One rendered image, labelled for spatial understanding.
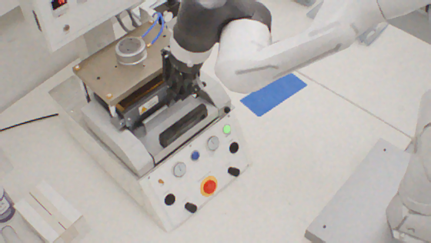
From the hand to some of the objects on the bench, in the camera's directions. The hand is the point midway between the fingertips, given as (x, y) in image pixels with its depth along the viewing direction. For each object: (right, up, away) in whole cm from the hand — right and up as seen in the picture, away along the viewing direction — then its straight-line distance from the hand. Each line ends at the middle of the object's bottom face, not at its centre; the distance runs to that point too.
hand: (173, 95), depth 113 cm
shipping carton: (-36, -36, +15) cm, 53 cm away
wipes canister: (-54, -34, +18) cm, 66 cm away
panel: (+10, -27, +19) cm, 35 cm away
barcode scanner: (-44, -44, +8) cm, 63 cm away
